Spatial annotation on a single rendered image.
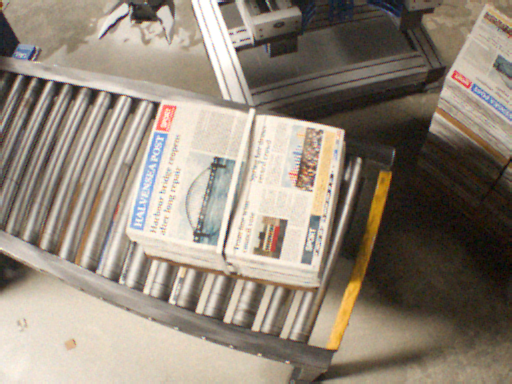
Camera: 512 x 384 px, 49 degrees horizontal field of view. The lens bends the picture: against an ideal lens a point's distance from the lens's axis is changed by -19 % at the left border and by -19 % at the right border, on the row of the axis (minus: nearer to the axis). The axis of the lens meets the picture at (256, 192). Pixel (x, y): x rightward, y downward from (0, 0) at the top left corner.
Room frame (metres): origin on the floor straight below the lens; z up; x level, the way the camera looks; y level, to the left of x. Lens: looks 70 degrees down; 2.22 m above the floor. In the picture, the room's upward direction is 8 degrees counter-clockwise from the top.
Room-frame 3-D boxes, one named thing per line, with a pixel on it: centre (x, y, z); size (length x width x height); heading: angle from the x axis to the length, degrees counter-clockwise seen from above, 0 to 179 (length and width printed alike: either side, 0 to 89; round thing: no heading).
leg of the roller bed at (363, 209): (0.56, -0.30, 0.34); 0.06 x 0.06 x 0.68; 64
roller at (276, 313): (0.39, -0.08, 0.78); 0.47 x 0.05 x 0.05; 154
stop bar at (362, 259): (0.31, -0.21, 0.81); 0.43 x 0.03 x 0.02; 154
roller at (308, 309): (0.36, -0.14, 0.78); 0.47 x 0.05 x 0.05; 154
